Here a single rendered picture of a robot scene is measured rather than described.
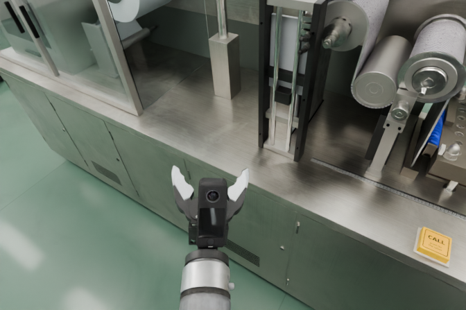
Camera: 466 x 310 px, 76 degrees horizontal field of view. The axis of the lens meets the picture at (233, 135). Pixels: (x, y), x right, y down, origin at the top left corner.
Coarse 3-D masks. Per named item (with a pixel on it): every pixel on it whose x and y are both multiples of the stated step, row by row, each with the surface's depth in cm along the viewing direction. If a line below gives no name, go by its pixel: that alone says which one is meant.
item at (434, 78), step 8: (416, 72) 76; (424, 72) 74; (432, 72) 73; (440, 72) 72; (416, 80) 77; (424, 80) 76; (432, 80) 74; (440, 80) 73; (416, 88) 78; (432, 88) 76; (440, 88) 74
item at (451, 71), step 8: (416, 64) 76; (424, 64) 75; (432, 64) 74; (440, 64) 73; (448, 64) 72; (408, 72) 78; (448, 72) 73; (456, 72) 72; (408, 80) 79; (448, 80) 74; (456, 80) 73; (408, 88) 80; (448, 88) 75; (424, 96) 79; (432, 96) 78; (440, 96) 77
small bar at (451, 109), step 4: (448, 108) 98; (452, 108) 98; (448, 112) 97; (452, 112) 97; (448, 116) 96; (452, 116) 96; (444, 120) 97; (448, 120) 94; (452, 120) 94; (444, 124) 95; (448, 124) 95; (452, 124) 94
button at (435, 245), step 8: (424, 232) 80; (432, 232) 80; (424, 240) 79; (432, 240) 79; (440, 240) 79; (448, 240) 79; (424, 248) 77; (432, 248) 77; (440, 248) 77; (448, 248) 77; (432, 256) 77; (440, 256) 76; (448, 256) 76
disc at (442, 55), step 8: (416, 56) 75; (424, 56) 74; (432, 56) 73; (440, 56) 72; (448, 56) 71; (408, 64) 77; (456, 64) 71; (400, 72) 79; (464, 72) 71; (400, 80) 81; (464, 80) 72; (400, 88) 82; (456, 88) 74; (448, 96) 77
